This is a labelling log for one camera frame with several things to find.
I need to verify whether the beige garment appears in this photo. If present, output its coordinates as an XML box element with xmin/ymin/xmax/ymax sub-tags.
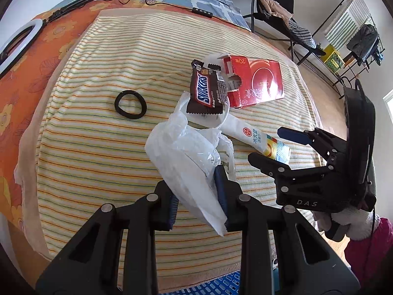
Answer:
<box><xmin>258</xmin><ymin>0</ymin><xmax>294</xmax><ymax>20</ymax></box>

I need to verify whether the striped garment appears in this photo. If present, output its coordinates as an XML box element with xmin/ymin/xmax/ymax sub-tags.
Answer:
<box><xmin>287</xmin><ymin>20</ymin><xmax>317</xmax><ymax>48</ymax></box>

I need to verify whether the black hair tie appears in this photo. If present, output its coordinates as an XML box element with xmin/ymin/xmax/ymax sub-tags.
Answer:
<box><xmin>114</xmin><ymin>90</ymin><xmax>147</xmax><ymax>120</ymax></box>

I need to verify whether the window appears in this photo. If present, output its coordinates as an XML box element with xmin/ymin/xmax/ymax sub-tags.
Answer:
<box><xmin>382</xmin><ymin>89</ymin><xmax>393</xmax><ymax>126</ymax></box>

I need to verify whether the yellow crate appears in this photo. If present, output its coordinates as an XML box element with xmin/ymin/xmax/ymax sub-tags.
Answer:
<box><xmin>322</xmin><ymin>44</ymin><xmax>344</xmax><ymax>73</ymax></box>

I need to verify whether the dark grey garment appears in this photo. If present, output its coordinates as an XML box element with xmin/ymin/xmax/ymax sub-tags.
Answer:
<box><xmin>347</xmin><ymin>24</ymin><xmax>379</xmax><ymax>65</ymax></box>

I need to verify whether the striped towel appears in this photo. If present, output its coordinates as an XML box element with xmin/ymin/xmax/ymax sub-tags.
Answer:
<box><xmin>14</xmin><ymin>9</ymin><xmax>326</xmax><ymax>283</ymax></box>

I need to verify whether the person's right hand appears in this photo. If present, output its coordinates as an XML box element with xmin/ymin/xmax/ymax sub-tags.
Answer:
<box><xmin>313</xmin><ymin>204</ymin><xmax>381</xmax><ymax>240</ymax></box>

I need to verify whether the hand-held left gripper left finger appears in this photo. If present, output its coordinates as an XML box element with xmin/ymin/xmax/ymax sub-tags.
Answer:
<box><xmin>35</xmin><ymin>181</ymin><xmax>179</xmax><ymax>295</ymax></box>

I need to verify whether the white plastic bag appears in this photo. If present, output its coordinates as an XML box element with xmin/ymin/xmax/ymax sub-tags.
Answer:
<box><xmin>144</xmin><ymin>90</ymin><xmax>237</xmax><ymax>237</ymax></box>

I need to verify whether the white and blue printed tube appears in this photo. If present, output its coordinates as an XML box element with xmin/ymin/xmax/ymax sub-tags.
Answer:
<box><xmin>219</xmin><ymin>112</ymin><xmax>292</xmax><ymax>164</ymax></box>

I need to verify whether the brown chocolate bar wrapper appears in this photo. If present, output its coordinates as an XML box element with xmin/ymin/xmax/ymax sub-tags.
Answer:
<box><xmin>186</xmin><ymin>59</ymin><xmax>229</xmax><ymax>116</ymax></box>

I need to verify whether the blue plastic basket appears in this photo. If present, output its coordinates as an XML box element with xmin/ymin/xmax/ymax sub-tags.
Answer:
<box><xmin>170</xmin><ymin>270</ymin><xmax>243</xmax><ymax>295</ymax></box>

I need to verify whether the green striped cloth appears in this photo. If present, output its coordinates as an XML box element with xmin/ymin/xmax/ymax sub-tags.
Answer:
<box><xmin>324</xmin><ymin>0</ymin><xmax>370</xmax><ymax>51</ymax></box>

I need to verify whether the white ring light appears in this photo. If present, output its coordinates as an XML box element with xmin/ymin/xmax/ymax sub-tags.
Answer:
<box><xmin>0</xmin><ymin>0</ymin><xmax>102</xmax><ymax>79</ymax></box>

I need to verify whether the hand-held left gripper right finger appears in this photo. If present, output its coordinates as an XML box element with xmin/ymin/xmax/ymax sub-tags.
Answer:
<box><xmin>214</xmin><ymin>165</ymin><xmax>360</xmax><ymax>295</ymax></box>

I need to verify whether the red cardboard box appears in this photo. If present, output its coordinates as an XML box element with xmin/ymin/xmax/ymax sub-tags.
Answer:
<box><xmin>204</xmin><ymin>54</ymin><xmax>285</xmax><ymax>109</ymax></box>

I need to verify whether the orange floral bedsheet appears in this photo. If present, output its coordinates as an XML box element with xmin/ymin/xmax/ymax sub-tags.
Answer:
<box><xmin>0</xmin><ymin>0</ymin><xmax>252</xmax><ymax>231</ymax></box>

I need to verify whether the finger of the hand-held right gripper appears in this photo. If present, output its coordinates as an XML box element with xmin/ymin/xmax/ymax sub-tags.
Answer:
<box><xmin>277</xmin><ymin>127</ymin><xmax>347</xmax><ymax>160</ymax></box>
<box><xmin>248</xmin><ymin>153</ymin><xmax>334</xmax><ymax>179</ymax></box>

